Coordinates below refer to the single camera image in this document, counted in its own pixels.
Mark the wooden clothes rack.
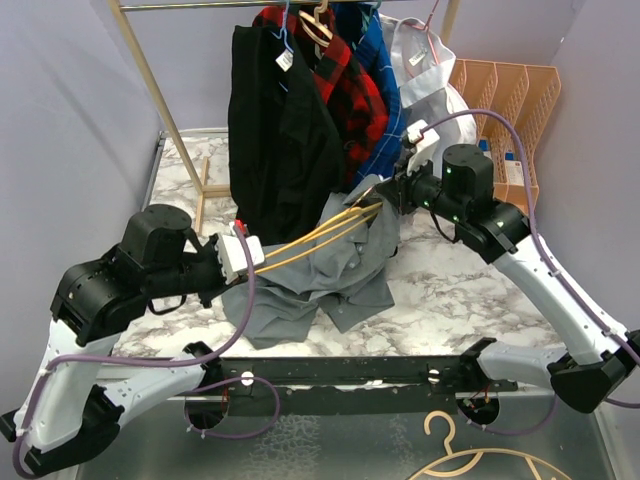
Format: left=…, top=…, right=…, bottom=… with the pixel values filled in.
left=104, top=0, right=461, bottom=236

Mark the white hanging shirt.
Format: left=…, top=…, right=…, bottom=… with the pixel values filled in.
left=379, top=13, right=479, bottom=151

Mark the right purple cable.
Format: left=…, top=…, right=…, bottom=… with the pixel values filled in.
left=419, top=108, right=640, bottom=434

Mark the beige hanger in foreground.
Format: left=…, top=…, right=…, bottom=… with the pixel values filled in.
left=410, top=410, right=571, bottom=480

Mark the pink wire hanger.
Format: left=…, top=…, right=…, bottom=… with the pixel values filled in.
left=404, top=0, right=440, bottom=77

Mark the red black plaid shirt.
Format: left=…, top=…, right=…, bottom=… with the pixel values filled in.
left=252, top=4, right=390, bottom=186

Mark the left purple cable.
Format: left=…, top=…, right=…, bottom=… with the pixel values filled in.
left=12, top=227, right=281, bottom=479

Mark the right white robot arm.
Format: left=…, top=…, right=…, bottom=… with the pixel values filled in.
left=375, top=144, right=639, bottom=413

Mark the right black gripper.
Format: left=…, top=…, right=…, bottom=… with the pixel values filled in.
left=376, top=151, right=465, bottom=225

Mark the grey button shirt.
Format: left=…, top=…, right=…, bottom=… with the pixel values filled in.
left=221, top=175, right=400, bottom=349

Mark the beige wooden hanger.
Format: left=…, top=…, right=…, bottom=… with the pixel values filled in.
left=298, top=0, right=333, bottom=48

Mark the purple cable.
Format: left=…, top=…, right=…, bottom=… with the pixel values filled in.
left=419, top=108, right=640, bottom=434
left=12, top=227, right=281, bottom=479

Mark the blue plaid shirt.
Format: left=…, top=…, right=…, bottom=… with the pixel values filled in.
left=333, top=2, right=406, bottom=186

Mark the yellow wire hanger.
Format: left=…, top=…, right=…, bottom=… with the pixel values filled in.
left=256, top=185, right=383, bottom=274

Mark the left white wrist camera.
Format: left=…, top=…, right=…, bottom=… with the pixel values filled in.
left=216, top=223, right=265, bottom=285

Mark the orange plastic file organizer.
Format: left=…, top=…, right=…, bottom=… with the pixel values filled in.
left=450, top=59, right=561, bottom=213

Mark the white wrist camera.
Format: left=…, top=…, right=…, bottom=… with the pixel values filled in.
left=216, top=223, right=265, bottom=285
left=404, top=120, right=440, bottom=175

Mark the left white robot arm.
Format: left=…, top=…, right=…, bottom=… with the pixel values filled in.
left=1, top=204, right=229, bottom=479

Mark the black hanging shirt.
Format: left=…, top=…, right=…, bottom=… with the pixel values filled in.
left=228, top=26, right=346, bottom=245

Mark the blue wire hanger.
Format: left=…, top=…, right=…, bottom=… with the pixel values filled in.
left=274, top=0, right=294, bottom=74

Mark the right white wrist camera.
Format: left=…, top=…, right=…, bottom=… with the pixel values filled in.
left=404, top=120, right=440, bottom=175

